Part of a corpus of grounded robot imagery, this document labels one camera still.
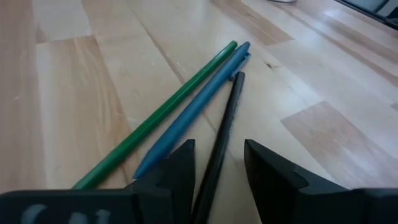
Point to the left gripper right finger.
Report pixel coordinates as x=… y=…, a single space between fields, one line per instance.
x=276 y=186

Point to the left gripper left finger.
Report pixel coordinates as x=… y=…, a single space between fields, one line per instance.
x=174 y=186

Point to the green pencil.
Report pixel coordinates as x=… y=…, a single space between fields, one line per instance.
x=155 y=116

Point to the black pencil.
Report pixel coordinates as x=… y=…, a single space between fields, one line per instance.
x=227 y=124

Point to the blue pen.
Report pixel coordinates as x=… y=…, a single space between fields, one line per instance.
x=199 y=105

